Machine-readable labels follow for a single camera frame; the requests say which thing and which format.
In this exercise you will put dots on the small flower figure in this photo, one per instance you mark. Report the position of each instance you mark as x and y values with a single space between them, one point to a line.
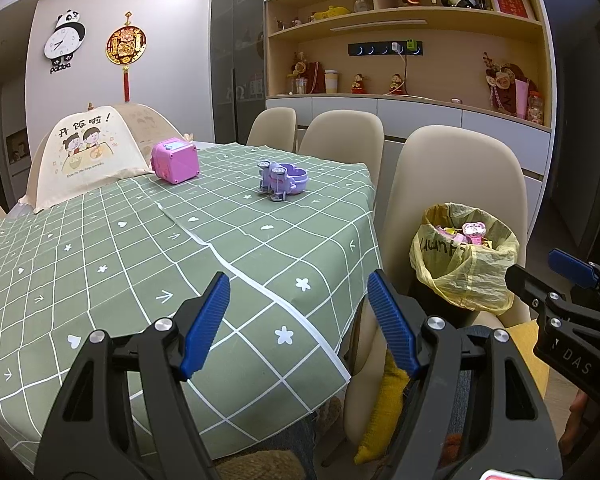
298 75

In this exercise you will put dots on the white charger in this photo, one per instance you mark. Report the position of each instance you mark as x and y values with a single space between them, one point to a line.
397 48

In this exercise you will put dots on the brown fuzzy cloth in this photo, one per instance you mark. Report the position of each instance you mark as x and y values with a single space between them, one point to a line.
257 467

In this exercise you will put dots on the green checked tablecloth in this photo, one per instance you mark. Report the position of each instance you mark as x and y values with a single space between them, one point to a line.
130 240

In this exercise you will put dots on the white tumbler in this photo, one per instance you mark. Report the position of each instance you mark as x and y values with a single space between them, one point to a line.
331 82

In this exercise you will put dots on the dark glass cabinet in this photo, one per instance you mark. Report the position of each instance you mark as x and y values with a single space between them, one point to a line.
237 60

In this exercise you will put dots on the black bin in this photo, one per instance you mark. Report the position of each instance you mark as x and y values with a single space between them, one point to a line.
437 302

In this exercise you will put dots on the pink white packet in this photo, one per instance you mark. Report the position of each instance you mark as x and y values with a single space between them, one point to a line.
474 232

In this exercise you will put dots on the pink snack wrapper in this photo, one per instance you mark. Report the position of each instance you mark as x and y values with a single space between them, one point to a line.
447 233

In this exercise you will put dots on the pink toy cube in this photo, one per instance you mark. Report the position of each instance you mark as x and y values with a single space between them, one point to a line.
177 162

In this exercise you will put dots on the beige printed food cover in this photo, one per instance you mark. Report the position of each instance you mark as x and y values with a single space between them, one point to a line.
80 155

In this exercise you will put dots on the black power strip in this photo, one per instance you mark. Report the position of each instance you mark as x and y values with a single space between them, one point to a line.
377 49

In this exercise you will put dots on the glass jar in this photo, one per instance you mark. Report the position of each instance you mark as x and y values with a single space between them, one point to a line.
361 1

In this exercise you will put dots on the person's leg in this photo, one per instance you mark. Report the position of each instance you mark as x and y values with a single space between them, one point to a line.
290 435

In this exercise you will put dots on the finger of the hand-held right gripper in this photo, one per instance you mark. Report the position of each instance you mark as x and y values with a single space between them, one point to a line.
527 285
572 267

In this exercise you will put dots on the wooden wall shelf unit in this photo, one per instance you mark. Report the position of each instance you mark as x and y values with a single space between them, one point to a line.
450 75

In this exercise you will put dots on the red seated figurine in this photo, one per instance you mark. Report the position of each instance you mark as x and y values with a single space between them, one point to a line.
359 84
396 84

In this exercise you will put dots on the red gold wall ornament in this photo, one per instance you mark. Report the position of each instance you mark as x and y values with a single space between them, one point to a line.
125 45

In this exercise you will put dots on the panda wall clock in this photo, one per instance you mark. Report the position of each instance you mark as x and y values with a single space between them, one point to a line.
65 42

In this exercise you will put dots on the red framed picture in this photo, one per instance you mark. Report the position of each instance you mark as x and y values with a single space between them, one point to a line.
511 1

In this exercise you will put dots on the flower bouquet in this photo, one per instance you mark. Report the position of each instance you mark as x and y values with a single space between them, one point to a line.
512 90

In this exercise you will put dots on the white low cabinet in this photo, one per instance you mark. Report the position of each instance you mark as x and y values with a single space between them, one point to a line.
430 117

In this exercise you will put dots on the green charger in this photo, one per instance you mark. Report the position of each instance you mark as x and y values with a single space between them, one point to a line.
412 46

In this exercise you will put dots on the yellow shelf toy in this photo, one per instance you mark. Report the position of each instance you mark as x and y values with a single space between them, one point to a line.
331 12

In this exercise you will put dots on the yellow cushion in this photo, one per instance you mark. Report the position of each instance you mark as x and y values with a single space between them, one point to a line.
385 410

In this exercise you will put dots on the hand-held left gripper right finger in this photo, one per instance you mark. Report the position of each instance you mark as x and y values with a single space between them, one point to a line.
392 325

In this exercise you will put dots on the purple elephant toy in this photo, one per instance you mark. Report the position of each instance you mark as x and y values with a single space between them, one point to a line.
285 180

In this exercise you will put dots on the yellow plastic bin bag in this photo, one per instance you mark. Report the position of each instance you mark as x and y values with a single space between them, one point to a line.
465 280

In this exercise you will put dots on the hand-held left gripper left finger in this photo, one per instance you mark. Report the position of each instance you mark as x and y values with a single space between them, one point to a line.
205 330

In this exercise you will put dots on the person's right hand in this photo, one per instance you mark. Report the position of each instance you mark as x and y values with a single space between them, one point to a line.
577 425

